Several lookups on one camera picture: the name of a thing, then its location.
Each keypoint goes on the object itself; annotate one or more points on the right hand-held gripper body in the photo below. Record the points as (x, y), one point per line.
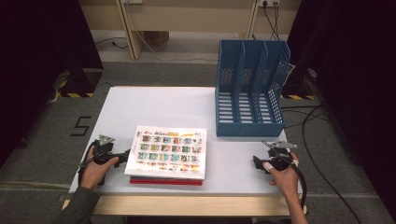
(280, 160)

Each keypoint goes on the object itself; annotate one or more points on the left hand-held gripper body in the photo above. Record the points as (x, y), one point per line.
(104, 152)

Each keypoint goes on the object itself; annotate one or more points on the blue file rack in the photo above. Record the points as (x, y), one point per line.
(249, 127)

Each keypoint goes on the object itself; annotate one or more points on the person's right hand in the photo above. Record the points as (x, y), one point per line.
(286, 180)

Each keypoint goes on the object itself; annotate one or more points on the person's left hand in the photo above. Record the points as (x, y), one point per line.
(93, 174)

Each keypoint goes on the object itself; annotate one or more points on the black striped stand base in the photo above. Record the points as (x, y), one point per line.
(295, 90)
(81, 84)

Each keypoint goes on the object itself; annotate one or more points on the black curtain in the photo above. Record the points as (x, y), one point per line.
(358, 77)
(37, 62)

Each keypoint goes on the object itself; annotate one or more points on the beige wooden desk frame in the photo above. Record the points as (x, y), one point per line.
(130, 31)

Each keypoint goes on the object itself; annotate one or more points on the white wall socket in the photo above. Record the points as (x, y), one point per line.
(270, 2)

